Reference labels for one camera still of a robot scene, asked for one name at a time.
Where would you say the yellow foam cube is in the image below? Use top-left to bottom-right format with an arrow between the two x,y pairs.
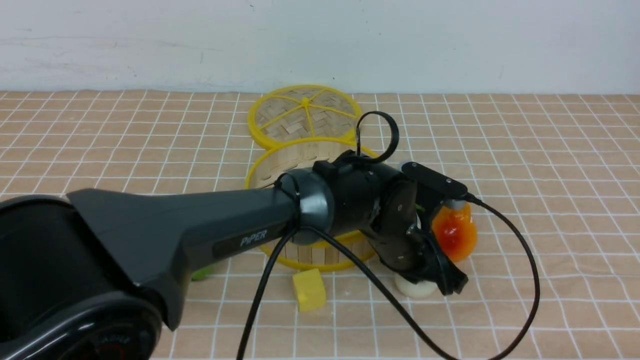
292,268 -> 327,312

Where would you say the white bun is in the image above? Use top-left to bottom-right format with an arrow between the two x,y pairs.
394,274 -> 439,299

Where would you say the green toy watermelon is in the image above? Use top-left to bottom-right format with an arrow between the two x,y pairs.
190,266 -> 213,281

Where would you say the checkered peach tablecloth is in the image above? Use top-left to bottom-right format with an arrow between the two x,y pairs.
0,90 -> 640,360

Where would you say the bamboo steamer tray yellow rim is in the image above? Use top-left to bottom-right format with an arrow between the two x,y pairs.
245,137 -> 356,272

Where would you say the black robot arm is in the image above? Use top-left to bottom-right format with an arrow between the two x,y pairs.
1,161 -> 467,360

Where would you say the bamboo steamer lid yellow rim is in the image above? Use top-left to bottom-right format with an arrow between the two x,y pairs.
247,84 -> 362,150

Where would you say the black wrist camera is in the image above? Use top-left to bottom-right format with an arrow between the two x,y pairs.
399,161 -> 468,208

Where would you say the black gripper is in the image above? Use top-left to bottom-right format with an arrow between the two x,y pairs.
367,180 -> 469,296

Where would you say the orange toy pear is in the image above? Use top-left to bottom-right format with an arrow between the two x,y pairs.
431,201 -> 478,264

